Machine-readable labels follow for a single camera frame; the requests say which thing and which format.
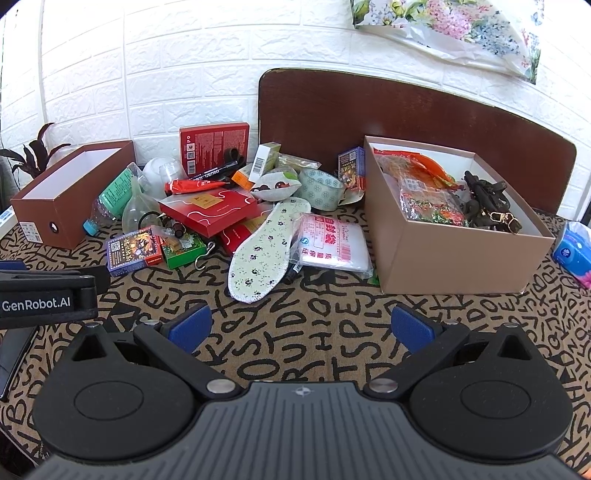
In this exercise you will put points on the tan cardboard box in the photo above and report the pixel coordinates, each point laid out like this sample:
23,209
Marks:
461,263

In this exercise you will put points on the floral shoe insole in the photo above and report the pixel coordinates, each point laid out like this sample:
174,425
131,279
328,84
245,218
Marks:
263,254

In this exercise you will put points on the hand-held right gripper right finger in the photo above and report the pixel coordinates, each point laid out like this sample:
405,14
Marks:
413,325

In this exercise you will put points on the small orange box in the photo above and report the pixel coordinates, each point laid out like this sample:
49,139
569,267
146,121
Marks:
242,179

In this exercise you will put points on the red box wavy lines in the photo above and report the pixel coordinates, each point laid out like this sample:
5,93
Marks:
207,210
240,233

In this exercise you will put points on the playing card box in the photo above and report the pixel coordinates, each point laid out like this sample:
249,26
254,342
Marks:
134,251
351,168

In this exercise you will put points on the blue tissue pack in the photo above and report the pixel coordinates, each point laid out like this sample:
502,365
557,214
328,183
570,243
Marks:
575,249

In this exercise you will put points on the brown letter print blanket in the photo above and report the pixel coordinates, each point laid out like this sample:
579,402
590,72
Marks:
323,323

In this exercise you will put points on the white barcode box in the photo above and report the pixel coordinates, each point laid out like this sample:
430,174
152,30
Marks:
264,161

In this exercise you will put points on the red printed box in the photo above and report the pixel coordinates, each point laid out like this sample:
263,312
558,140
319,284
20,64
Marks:
207,143

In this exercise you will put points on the dark leaf potted plant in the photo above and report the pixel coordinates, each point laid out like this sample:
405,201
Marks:
34,157

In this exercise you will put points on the green label plastic bottle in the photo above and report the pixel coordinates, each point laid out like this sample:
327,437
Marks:
115,189

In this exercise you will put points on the floral plastic bag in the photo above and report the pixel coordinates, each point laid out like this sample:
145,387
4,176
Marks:
438,23

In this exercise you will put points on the narrow brown cardboard box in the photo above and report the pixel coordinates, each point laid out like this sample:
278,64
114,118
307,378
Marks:
51,217

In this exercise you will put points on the small green box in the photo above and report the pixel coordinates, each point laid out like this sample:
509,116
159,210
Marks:
182,251

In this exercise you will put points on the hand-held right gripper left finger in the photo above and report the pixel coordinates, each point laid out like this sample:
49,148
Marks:
191,325

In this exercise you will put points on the white zip bag pack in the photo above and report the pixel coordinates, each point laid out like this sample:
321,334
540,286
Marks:
332,244

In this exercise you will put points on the dark wooden headboard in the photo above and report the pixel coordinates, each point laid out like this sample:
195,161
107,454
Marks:
369,115

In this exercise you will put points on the teal patterned tape roll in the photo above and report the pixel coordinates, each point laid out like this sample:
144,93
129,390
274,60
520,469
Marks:
321,189

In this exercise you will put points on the colourful candy packet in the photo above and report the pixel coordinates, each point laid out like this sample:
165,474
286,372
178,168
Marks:
429,203

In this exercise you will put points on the clear plastic funnel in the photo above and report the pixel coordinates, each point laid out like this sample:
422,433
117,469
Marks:
138,207

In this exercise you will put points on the small white box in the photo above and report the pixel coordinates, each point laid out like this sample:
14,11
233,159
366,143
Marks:
5,221

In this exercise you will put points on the clear plastic cup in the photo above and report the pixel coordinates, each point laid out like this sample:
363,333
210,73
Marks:
159,170

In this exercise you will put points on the clear seed bag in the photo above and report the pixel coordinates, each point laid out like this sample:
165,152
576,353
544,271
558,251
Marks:
298,162

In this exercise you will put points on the red tube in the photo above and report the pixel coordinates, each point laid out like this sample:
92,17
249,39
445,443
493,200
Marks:
194,185

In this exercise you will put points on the orange plastic packet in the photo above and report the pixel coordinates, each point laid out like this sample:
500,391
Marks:
415,161

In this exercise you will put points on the black marker pen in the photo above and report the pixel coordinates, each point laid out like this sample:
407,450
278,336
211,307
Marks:
214,171

